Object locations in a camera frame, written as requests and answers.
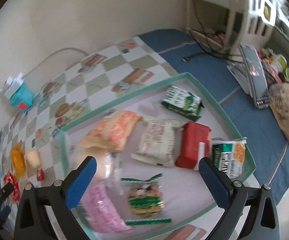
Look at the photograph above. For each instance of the round bread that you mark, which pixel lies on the round bread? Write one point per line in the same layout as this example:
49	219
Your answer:
109	165

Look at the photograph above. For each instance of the teal-rimmed white tray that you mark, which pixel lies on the teal-rimmed white tray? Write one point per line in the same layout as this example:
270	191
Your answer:
185	194

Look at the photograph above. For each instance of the white power strip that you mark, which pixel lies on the white power strip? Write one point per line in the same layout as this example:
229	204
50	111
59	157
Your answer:
12	84

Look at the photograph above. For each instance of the beige printed snack packet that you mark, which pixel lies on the beige printed snack packet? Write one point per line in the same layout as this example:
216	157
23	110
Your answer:
157	141

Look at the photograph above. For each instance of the small red candy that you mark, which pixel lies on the small red candy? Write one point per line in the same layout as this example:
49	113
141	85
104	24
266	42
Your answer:
40	175

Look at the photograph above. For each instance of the checkered tablecloth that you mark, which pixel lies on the checkered tablecloth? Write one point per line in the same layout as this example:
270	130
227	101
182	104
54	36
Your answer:
164	52

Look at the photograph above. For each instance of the white phone stand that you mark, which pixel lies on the white phone stand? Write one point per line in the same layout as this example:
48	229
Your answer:
238	71

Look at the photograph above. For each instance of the dark green snack packet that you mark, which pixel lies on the dark green snack packet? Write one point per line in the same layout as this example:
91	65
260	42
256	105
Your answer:
183	103

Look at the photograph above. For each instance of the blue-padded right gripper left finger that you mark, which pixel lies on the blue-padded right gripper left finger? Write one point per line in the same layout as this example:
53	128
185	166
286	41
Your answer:
32	221

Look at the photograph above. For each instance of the brown paper bag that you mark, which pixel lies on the brown paper bag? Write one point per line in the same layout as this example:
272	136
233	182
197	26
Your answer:
279	104

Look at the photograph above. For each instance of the pink snack packet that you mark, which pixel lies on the pink snack packet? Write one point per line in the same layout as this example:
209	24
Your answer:
99	210

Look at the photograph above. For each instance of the red chip packet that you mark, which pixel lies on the red chip packet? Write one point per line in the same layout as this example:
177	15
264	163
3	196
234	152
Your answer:
9	178

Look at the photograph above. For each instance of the white shelf furniture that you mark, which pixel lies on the white shelf furniture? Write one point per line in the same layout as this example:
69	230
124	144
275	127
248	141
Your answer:
258	22

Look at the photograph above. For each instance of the orange yellow snack bag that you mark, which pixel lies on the orange yellow snack bag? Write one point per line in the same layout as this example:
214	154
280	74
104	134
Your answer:
18	162

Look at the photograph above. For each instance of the smartphone on stand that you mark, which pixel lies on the smartphone on stand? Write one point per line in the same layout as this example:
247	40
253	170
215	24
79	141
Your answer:
255	76

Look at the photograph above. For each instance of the teal storage box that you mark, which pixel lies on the teal storage box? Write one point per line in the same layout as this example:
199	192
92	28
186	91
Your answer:
22	99

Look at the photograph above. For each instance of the green orange cracker packet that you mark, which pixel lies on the green orange cracker packet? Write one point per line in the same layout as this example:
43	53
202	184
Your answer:
229	156

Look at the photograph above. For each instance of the cookie bag with green trim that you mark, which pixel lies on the cookie bag with green trim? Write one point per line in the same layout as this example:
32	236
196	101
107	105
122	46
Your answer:
145	201

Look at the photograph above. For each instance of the jelly cup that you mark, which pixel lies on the jelly cup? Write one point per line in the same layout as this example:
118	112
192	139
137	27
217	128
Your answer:
33	161

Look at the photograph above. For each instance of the orange patterned snack packet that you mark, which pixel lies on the orange patterned snack packet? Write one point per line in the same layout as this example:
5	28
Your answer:
112	131

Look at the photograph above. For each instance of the red snack block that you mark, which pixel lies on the red snack block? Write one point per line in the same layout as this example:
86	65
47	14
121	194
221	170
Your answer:
195	145

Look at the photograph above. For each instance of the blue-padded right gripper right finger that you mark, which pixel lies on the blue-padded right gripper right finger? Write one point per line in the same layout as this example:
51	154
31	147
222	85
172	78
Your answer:
233	196

